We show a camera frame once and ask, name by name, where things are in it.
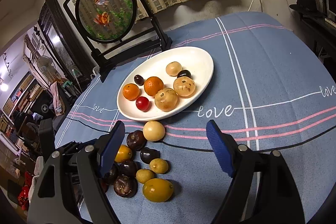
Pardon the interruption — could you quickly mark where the white standing fan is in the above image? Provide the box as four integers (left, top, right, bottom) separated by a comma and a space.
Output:
35, 55, 57, 78

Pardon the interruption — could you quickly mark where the black desk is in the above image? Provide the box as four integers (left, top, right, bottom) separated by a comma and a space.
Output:
299, 14, 336, 75

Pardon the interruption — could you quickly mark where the white oval plate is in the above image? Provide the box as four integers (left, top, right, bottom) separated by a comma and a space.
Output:
116, 46, 214, 122

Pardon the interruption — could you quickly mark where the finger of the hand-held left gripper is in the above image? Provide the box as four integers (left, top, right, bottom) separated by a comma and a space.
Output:
56, 136, 101, 155

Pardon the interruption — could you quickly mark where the red cloth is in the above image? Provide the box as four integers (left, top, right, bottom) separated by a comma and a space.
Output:
17, 172, 34, 211

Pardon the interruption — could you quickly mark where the orange yellow tomato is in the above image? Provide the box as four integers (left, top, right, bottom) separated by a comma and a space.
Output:
114, 145, 132, 163

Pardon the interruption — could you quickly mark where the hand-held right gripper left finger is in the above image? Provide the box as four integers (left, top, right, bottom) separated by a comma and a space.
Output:
28, 120, 126, 224

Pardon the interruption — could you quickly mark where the blue striped tablecloth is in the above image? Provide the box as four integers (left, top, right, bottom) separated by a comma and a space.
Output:
54, 12, 336, 224

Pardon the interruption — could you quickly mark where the goldfish screen on black stand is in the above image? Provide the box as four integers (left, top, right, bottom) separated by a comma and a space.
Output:
63, 0, 173, 83

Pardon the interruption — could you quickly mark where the plain peeled water chestnut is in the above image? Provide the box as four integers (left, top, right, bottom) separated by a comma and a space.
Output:
143, 121, 166, 142
166, 61, 182, 76

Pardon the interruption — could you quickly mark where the pink hanging cloth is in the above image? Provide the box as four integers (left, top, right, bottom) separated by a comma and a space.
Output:
50, 81, 66, 116

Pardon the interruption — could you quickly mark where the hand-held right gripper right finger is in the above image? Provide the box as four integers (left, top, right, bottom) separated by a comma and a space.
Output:
205, 120, 306, 224

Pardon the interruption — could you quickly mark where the tan longan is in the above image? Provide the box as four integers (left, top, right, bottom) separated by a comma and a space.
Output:
136, 169, 156, 184
150, 158, 169, 174

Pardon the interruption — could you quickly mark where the black hat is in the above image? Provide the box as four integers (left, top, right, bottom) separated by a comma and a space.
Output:
289, 0, 323, 17

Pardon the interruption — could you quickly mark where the black pole stand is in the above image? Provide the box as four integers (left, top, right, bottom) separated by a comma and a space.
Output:
33, 26, 44, 62

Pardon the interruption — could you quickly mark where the yellow green tomato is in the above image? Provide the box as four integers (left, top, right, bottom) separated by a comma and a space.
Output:
142, 178, 174, 202

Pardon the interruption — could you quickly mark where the spotted peeled water chestnut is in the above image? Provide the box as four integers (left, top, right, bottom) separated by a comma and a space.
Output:
173, 76, 196, 97
154, 88, 178, 112

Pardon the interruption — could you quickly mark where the mandarin orange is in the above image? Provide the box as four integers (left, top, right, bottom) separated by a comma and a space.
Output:
122, 83, 140, 101
144, 77, 164, 96

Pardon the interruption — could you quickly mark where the wooden shelf with boxes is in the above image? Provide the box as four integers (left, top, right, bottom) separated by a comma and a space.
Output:
0, 74, 42, 135

